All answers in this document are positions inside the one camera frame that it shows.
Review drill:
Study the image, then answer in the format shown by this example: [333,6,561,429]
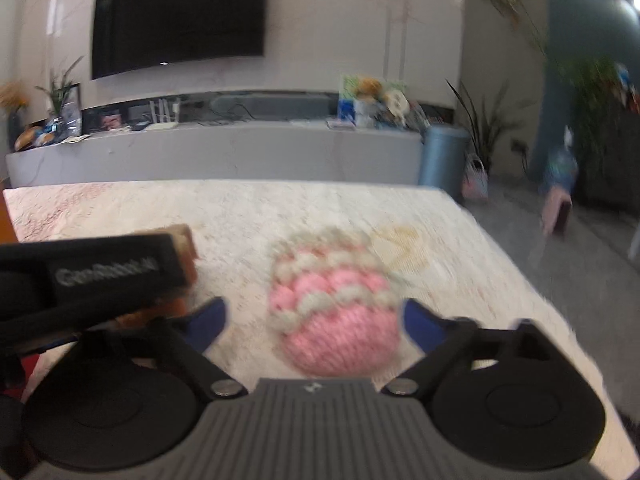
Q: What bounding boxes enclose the potted plant by bin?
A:
[447,80,535,172]

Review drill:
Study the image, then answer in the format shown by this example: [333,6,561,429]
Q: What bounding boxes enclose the brown plush toy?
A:
[116,223,198,328]

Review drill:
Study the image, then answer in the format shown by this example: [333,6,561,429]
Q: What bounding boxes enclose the pink white knitted hat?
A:
[267,228,402,377]

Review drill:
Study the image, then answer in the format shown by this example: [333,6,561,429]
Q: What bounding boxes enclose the small pink basket bag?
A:
[462,154,489,200]

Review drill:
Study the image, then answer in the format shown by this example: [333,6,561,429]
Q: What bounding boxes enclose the hanging ivy plant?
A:
[484,0,547,56]

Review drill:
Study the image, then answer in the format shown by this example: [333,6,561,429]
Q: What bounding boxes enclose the white wifi router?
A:
[145,99,181,130]

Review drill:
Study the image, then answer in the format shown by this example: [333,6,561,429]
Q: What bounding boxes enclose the green picture card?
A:
[337,75,410,129]

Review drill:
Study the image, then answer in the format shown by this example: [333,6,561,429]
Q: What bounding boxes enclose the white marble tv console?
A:
[6,122,422,188]

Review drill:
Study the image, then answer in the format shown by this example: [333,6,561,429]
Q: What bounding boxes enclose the teddy bear on console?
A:
[354,77,383,129]

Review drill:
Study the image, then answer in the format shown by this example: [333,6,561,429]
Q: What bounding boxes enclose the blue water jug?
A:
[539,126,579,195]

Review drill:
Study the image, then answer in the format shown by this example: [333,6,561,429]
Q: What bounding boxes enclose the black wall television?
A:
[91,0,267,80]

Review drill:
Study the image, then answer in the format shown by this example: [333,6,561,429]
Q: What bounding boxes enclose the dark cabinet with ivy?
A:
[560,58,639,214]

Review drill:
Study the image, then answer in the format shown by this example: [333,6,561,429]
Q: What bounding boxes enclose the lace tablecloth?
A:
[1,180,639,479]

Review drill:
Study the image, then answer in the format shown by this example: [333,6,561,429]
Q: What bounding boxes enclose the orange-rimmed white storage box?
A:
[0,191,18,245]

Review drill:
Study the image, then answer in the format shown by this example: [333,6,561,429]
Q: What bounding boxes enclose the dried yellow flowers in vase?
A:
[1,80,29,153]

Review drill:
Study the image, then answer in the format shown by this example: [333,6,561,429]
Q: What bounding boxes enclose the green plant in glass vase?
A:
[36,56,84,140]

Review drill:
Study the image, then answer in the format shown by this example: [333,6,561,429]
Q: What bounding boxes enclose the blue-grey trash can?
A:
[419,124,471,202]

